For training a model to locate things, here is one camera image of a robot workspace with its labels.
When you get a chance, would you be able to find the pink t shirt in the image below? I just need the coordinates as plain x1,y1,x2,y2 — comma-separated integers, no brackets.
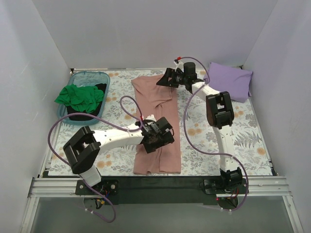
131,75,181,175

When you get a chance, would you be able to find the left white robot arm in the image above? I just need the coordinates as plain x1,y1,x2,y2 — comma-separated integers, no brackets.
63,115,174,194

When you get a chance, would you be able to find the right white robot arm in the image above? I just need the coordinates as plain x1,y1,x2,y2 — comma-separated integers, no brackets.
156,58,243,193

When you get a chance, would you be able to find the folded purple t shirt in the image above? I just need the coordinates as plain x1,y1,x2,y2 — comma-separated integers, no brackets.
208,62,253,103

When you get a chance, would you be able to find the floral table mat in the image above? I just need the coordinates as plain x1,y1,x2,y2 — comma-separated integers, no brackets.
46,69,272,176

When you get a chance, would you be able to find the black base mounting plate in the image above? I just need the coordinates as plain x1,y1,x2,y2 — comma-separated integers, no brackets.
75,176,250,206

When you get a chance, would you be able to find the green t shirt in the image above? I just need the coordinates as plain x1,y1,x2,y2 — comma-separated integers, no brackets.
54,84,104,114

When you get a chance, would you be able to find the teal plastic basket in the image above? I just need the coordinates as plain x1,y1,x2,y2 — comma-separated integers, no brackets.
63,71,110,126

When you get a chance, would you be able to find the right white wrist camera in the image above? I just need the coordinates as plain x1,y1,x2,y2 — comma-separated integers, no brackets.
174,57,184,71

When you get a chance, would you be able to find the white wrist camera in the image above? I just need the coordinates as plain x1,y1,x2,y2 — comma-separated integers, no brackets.
174,57,184,71
140,115,156,125

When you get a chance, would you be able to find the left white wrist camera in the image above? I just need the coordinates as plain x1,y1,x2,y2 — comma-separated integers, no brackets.
140,115,156,125

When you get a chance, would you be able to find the aluminium frame rail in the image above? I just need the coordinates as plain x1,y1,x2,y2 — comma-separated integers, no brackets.
19,176,304,233

